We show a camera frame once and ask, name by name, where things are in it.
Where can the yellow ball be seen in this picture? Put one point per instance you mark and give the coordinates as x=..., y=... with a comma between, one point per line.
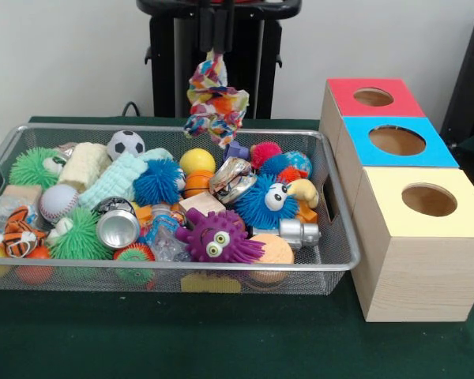
x=197, y=161

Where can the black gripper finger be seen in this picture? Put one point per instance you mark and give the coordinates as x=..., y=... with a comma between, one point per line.
x=207, y=24
x=227, y=24

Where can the dark green tablecloth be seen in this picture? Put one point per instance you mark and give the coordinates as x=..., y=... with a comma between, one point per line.
x=221, y=339

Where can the green spiky ball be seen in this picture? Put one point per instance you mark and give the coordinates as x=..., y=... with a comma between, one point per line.
x=33, y=166

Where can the mint green knit cloth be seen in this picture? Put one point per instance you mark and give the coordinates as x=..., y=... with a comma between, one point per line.
x=126, y=178

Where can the blue fuzzy monster toy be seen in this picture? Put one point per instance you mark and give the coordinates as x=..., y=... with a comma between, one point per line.
x=257, y=205

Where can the wooden three-hole box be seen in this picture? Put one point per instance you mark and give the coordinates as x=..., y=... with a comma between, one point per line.
x=419, y=268

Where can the clear mesh bin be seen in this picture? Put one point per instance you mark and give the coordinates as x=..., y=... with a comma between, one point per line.
x=341, y=237

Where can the cream knit cloth roll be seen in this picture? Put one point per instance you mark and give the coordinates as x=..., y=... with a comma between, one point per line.
x=83, y=164

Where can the yellow cheese wedge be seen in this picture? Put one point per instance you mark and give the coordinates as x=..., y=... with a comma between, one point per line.
x=212, y=283

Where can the black and white soccer ball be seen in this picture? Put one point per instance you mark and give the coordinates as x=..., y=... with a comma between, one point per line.
x=126, y=144

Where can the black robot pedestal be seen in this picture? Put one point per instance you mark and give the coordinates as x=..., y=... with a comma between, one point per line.
x=166, y=63

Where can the orange tiger plush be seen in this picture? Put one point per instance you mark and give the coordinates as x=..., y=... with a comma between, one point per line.
x=16, y=235

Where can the purple spiky ball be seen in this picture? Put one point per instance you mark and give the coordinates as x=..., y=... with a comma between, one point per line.
x=217, y=237

